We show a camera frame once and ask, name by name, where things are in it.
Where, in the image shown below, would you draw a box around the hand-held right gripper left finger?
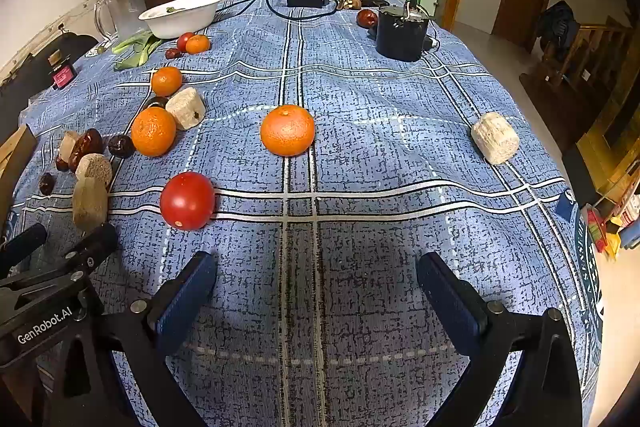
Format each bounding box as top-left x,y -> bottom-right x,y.
37,251 -> 218,427

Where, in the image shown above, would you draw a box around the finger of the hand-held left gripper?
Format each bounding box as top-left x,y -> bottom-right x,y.
30,222 -> 120,288
0,223 -> 48,275

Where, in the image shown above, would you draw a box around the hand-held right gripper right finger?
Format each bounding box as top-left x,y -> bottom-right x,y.
416,252 -> 583,427

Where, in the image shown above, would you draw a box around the cardboard box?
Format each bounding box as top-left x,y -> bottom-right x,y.
0,123 -> 38,238

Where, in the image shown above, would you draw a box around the large red tomato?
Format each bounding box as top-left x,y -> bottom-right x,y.
159,172 -> 216,231

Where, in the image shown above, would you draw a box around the long red date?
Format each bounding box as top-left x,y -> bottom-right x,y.
67,128 -> 105,172

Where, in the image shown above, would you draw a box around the dark wrinkled date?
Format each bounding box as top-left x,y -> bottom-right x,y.
108,134 -> 135,158

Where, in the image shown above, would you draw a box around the blue checked tablecloth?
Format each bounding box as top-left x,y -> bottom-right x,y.
7,0 -> 606,427

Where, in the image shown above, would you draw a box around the pink label jar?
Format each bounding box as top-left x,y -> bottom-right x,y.
46,50 -> 76,90

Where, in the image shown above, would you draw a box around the black chair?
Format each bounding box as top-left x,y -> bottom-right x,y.
0,34 -> 101,142

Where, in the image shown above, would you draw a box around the colourful packets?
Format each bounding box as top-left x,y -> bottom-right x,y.
580,187 -> 640,263

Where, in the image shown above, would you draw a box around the green leafy vegetable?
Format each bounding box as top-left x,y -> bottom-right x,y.
111,32 -> 165,72

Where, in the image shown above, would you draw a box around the clear glass pitcher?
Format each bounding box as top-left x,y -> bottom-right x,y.
93,0 -> 147,42

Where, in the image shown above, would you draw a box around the white basin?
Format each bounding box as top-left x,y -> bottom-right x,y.
138,0 -> 226,40

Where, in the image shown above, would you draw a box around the black device right edge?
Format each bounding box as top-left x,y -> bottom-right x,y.
375,0 -> 433,62

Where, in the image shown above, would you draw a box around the wooden rack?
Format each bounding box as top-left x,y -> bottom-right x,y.
520,17 -> 633,108

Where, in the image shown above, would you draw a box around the dark jacket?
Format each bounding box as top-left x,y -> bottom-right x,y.
535,1 -> 581,58

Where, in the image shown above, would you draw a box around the black power adapter with cable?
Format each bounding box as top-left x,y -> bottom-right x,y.
215,0 -> 341,22

